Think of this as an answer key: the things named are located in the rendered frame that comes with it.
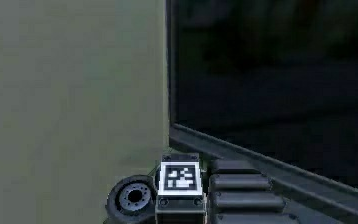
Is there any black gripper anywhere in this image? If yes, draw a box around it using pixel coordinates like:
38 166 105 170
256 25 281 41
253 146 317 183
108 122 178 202
103 174 159 224

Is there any black television set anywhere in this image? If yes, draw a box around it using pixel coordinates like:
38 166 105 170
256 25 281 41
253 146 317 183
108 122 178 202
165 0 358 224

